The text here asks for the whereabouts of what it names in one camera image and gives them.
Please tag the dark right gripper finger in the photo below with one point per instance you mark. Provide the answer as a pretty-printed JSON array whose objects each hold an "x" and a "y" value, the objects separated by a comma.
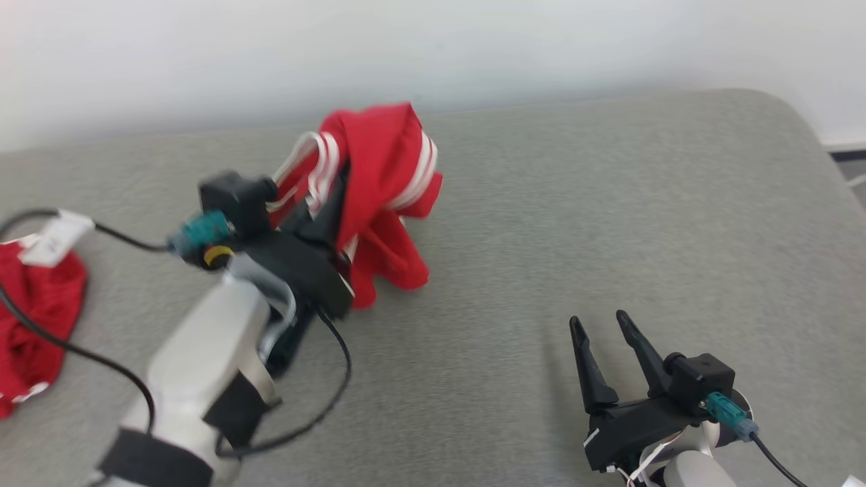
[
  {"x": 643, "y": 352},
  {"x": 592, "y": 368}
]

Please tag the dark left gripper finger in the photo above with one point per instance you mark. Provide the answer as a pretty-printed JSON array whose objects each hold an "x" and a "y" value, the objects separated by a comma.
[{"x": 337, "y": 203}]

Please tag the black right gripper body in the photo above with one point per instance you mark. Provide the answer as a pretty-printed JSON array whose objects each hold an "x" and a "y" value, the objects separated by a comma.
[{"x": 636, "y": 426}]

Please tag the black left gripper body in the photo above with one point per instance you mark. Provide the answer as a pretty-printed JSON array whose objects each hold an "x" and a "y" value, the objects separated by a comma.
[{"x": 308, "y": 270}]

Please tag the red garment with white stripes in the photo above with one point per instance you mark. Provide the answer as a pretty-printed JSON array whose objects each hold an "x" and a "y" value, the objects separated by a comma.
[{"x": 379, "y": 176}]

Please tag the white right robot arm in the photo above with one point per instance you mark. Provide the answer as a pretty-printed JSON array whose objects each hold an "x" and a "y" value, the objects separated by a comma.
[{"x": 697, "y": 470}]

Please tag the crumpled red shorts white trim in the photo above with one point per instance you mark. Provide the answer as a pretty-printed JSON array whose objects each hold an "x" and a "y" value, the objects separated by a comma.
[{"x": 34, "y": 325}]

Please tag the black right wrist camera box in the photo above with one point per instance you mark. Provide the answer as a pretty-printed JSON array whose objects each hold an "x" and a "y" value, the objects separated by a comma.
[{"x": 703, "y": 382}]

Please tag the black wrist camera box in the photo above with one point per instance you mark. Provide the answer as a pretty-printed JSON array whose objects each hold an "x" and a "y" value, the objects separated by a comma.
[
  {"x": 703, "y": 382},
  {"x": 237, "y": 199}
]

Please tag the teal right camera connector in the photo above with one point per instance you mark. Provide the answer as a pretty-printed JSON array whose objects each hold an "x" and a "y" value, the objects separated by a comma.
[{"x": 731, "y": 414}]

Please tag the teal camera connector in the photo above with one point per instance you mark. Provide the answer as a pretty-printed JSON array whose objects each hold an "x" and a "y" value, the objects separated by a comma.
[
  {"x": 731, "y": 414},
  {"x": 199, "y": 233}
]

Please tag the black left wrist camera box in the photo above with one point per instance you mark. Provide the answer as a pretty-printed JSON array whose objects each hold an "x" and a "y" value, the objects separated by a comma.
[{"x": 237, "y": 199}]

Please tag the teal left camera connector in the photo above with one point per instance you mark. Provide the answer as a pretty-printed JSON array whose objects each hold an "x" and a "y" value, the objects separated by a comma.
[{"x": 199, "y": 233}]

